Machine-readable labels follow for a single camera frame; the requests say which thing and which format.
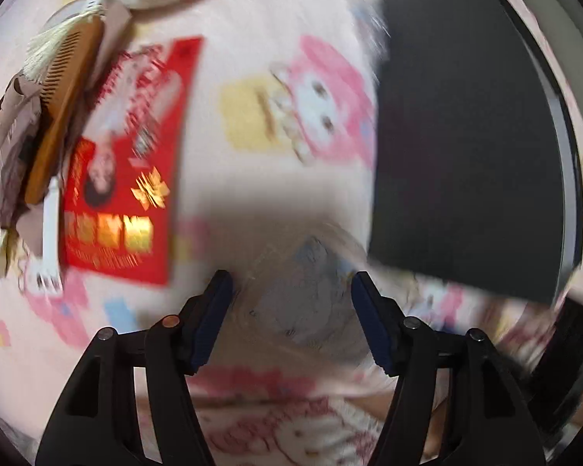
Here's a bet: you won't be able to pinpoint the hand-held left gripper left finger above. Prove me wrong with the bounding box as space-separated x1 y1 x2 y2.
35 269 234 466

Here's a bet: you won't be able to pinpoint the beige sofa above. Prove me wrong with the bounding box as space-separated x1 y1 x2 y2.
505 0 583 122

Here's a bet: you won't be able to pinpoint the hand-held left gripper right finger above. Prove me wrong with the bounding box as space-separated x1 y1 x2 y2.
352 271 547 466

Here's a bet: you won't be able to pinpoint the red printed card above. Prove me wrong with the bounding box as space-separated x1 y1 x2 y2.
58 36 204 286

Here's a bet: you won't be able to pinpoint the pink printed blanket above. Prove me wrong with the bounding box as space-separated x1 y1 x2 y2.
0 0 583 447

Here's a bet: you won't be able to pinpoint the black storage box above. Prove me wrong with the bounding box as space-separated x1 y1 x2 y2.
367 0 583 304

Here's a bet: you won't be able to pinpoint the wooden comb with tassel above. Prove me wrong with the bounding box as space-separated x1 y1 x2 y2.
24 0 106 205

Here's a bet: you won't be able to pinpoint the pink printed pyjamas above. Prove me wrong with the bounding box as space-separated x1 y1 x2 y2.
185 369 448 466

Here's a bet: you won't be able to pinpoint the clear plastic packet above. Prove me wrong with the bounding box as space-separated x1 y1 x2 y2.
238 233 365 350

